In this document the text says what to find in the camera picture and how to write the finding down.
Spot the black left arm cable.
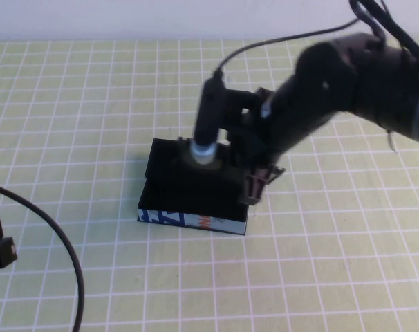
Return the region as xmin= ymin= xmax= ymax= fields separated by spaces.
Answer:
xmin=0 ymin=182 xmax=85 ymax=332

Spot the black printed glasses case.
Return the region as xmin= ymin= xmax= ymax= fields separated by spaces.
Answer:
xmin=136 ymin=138 xmax=248 ymax=237

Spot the thin black camera cable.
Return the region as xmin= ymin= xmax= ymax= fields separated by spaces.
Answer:
xmin=212 ymin=17 xmax=361 ymax=79

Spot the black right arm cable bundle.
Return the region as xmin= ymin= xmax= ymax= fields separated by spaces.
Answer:
xmin=349 ymin=0 xmax=419 ymax=58

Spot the green checked tablecloth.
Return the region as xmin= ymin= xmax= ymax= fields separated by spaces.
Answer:
xmin=0 ymin=38 xmax=419 ymax=332

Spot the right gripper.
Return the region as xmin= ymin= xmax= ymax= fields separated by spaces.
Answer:
xmin=228 ymin=88 xmax=290 ymax=205

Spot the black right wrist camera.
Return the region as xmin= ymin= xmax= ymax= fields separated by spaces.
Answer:
xmin=192 ymin=77 xmax=261 ymax=169

